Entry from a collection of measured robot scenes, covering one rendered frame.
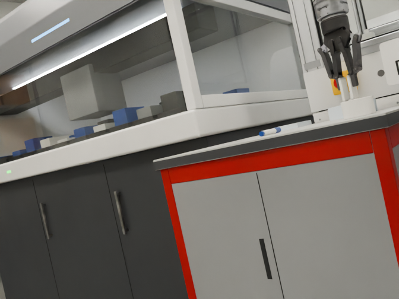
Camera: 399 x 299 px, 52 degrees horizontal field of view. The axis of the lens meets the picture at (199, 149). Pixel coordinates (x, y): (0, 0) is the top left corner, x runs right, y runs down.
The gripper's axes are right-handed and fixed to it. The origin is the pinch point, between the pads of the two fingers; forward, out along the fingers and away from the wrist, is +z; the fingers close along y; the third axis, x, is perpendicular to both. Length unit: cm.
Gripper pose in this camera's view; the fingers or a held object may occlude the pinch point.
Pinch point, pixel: (348, 88)
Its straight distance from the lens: 124.8
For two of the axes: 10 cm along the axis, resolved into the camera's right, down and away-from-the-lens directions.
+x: 7.7, -1.8, 6.1
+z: 2.1, 9.8, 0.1
